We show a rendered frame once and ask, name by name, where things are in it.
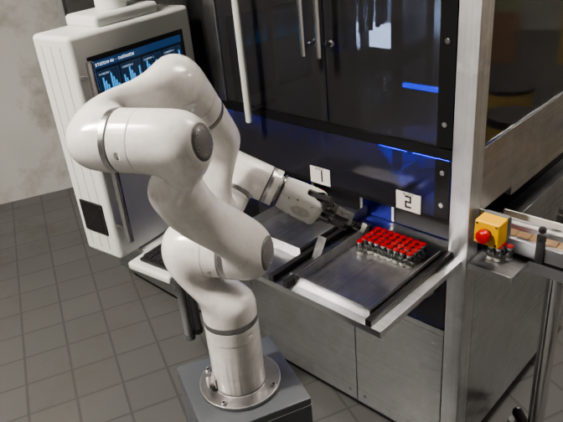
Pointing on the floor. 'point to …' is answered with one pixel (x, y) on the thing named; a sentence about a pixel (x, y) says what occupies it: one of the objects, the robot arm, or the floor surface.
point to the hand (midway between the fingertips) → (342, 218)
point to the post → (465, 196)
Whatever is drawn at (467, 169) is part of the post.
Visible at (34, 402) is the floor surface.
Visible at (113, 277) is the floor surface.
